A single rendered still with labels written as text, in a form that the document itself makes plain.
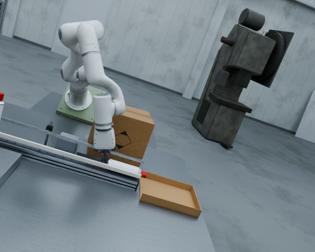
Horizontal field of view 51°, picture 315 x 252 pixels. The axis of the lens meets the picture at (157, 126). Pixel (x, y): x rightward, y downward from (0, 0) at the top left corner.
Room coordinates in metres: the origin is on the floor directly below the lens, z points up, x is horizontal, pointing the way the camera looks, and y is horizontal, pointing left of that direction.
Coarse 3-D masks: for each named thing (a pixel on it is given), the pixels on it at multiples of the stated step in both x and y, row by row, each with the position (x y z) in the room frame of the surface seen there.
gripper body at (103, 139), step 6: (96, 132) 1.47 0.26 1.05; (102, 132) 1.47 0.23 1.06; (108, 132) 1.48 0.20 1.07; (96, 138) 1.47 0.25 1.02; (102, 138) 1.48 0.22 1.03; (108, 138) 1.48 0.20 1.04; (114, 138) 1.51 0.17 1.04; (96, 144) 1.48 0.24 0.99; (102, 144) 1.48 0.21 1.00; (108, 144) 1.48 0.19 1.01; (114, 144) 1.50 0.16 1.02
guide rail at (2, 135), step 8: (0, 136) 1.39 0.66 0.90; (8, 136) 1.40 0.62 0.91; (32, 144) 1.41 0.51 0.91; (40, 144) 1.42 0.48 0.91; (56, 152) 1.43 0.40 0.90; (64, 152) 1.44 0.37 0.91; (80, 160) 1.45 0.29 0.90; (88, 160) 1.45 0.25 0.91; (112, 168) 1.47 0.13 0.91; (120, 168) 1.48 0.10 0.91; (136, 176) 1.49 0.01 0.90
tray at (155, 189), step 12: (144, 180) 1.63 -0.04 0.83; (156, 180) 1.68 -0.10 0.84; (168, 180) 1.69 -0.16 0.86; (144, 192) 1.50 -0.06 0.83; (156, 192) 1.54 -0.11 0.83; (168, 192) 1.59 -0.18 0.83; (180, 192) 1.64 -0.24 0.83; (192, 192) 1.66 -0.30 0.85; (156, 204) 1.42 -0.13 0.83; (168, 204) 1.43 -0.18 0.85; (180, 204) 1.44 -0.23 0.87; (192, 204) 1.56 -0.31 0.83
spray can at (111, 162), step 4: (108, 160) 1.50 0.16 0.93; (112, 160) 1.50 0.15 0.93; (108, 164) 1.49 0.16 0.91; (112, 164) 1.49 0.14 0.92; (116, 164) 1.50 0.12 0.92; (120, 164) 1.50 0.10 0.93; (124, 164) 1.51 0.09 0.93; (128, 164) 1.53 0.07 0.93; (124, 168) 1.50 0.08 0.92; (128, 168) 1.50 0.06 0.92; (132, 168) 1.51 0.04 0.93; (136, 168) 1.52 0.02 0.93; (136, 172) 1.51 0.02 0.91; (140, 172) 1.52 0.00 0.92; (144, 172) 1.53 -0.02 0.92; (144, 176) 1.52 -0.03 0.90
